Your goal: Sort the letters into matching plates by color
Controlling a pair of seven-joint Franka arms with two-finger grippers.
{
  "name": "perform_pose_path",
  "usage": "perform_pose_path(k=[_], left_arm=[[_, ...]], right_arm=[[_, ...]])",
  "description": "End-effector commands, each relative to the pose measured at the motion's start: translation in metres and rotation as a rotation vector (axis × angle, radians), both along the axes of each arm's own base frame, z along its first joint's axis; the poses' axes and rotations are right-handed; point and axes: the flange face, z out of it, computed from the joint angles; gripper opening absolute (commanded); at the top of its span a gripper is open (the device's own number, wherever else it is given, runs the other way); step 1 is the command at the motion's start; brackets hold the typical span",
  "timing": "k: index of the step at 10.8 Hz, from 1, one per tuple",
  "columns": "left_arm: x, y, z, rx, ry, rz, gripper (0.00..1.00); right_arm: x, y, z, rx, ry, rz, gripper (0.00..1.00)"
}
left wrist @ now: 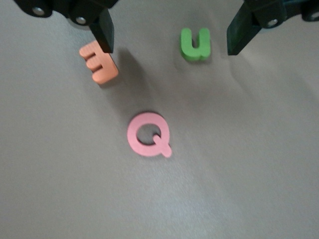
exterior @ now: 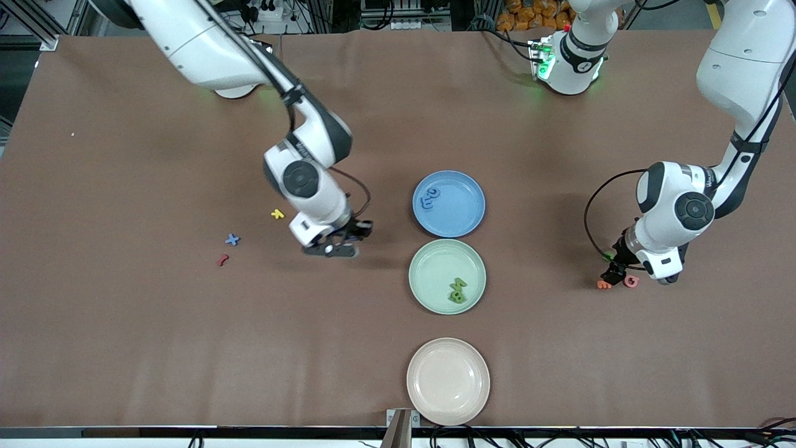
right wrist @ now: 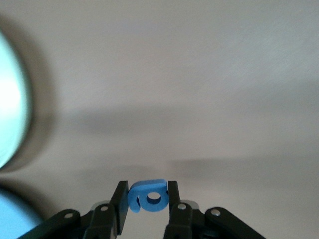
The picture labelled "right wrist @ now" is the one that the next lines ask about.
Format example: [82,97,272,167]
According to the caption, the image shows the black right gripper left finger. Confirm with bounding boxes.
[83,180,131,239]

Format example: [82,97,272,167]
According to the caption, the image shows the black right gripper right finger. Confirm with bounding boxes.
[163,180,204,239]

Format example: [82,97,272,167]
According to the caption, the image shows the blue foam letter a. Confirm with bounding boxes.
[127,178,170,214]

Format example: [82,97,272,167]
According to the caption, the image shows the blue plate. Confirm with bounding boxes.
[0,188,44,239]

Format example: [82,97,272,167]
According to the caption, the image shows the brown table cover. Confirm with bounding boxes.
[0,0,319,239]

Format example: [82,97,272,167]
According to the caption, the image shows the green plate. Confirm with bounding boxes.
[0,24,34,171]

